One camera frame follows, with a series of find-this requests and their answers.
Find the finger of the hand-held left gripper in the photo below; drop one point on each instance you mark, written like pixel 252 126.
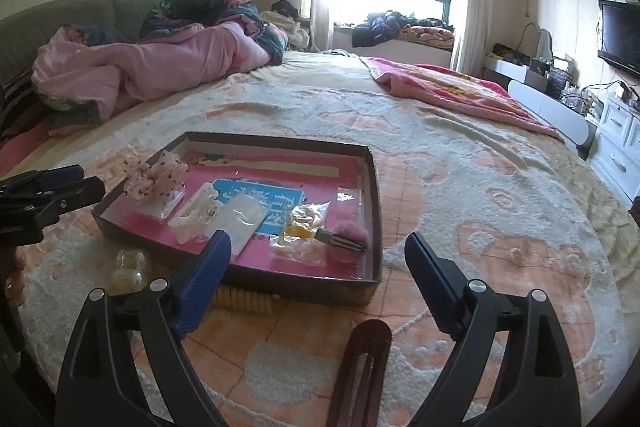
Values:
pixel 55 177
pixel 75 197

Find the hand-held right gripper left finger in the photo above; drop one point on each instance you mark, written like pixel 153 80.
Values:
pixel 205 287

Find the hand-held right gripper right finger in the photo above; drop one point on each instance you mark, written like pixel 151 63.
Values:
pixel 430 287

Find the white hair claw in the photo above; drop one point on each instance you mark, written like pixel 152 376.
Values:
pixel 192 214

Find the white translucent packet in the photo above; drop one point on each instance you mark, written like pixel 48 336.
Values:
pixel 240 219

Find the clear hair claw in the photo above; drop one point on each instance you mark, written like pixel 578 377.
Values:
pixel 131 269

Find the polka dot scrunchie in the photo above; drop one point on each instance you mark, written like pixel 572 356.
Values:
pixel 155 179

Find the small clear plastic bag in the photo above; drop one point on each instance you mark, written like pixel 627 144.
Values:
pixel 170 206

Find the pink pompom hair clip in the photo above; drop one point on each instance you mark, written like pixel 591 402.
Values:
pixel 350 232

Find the dark cardboard box pink lining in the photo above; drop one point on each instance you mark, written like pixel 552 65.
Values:
pixel 355 187

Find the brown hair clip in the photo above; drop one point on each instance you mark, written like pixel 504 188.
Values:
pixel 345 382

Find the pink pillow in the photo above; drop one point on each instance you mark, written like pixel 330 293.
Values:
pixel 25 147

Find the striped pillow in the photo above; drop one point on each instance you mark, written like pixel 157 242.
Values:
pixel 17 102

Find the blue printed card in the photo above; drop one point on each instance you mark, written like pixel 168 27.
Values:
pixel 280 202

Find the grey padded headboard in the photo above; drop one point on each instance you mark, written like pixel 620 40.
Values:
pixel 75 14

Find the pink and floral quilt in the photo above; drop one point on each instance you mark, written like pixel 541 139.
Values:
pixel 175 57

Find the pink cartoon blanket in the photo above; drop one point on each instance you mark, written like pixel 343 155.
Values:
pixel 450 94

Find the white footboard panel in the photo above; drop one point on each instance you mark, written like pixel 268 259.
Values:
pixel 550 112

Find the white vanity desk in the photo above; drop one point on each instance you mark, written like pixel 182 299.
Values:
pixel 502 69

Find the white drawer cabinet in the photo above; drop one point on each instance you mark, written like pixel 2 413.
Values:
pixel 617 142

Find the desk organizer boxes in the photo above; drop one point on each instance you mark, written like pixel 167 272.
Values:
pixel 550 74

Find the colourful folded blanket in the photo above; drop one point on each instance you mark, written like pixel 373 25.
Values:
pixel 430 34

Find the dark blue jacket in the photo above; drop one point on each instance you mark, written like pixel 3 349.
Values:
pixel 377 29

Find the vanity mirror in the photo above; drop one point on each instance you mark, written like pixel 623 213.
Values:
pixel 535 42

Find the dark cloth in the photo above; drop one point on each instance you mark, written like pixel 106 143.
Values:
pixel 286 8

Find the black wall television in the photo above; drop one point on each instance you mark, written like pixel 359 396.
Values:
pixel 622 37

